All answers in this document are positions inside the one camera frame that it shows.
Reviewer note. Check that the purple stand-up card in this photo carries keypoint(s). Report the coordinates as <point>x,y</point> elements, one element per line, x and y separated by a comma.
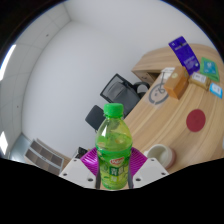
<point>184,55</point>

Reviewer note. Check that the small beige box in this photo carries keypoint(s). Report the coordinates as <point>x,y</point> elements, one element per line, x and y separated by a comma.
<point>199,80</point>

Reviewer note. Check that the black printed carton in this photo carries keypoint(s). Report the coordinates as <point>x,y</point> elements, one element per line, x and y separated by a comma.
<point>81,152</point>

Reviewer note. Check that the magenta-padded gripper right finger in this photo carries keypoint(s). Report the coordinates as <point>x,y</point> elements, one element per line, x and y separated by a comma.
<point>148,170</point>

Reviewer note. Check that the orange wooden box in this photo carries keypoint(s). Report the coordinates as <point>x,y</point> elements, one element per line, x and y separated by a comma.
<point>176,83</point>

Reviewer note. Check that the round glass dish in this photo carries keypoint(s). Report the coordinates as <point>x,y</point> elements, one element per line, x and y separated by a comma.
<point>157,95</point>

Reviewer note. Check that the small green box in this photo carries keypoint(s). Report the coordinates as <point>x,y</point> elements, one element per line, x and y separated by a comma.
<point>210,68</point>

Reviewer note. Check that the grey mesh office chair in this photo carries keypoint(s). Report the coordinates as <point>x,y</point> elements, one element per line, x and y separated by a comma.
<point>120,91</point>

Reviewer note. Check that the flat round red coaster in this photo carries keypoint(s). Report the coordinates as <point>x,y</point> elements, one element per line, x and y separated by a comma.
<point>195,120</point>

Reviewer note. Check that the small blue box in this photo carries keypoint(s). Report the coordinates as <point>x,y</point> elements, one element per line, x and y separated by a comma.
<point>216,90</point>

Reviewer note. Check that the black office chair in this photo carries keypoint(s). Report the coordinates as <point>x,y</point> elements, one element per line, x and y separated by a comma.
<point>94,116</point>

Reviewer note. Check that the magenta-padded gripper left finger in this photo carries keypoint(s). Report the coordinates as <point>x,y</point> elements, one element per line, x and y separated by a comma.
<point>80,170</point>

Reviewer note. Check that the ceiling light panel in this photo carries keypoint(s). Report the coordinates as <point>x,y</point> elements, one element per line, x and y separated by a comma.
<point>3,143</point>
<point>7,61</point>

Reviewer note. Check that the green drink bottle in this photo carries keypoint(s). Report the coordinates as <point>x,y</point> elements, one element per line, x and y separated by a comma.
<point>113,143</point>

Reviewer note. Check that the wooden shelf cabinet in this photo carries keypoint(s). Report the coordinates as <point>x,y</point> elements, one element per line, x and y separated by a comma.
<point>45,156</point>

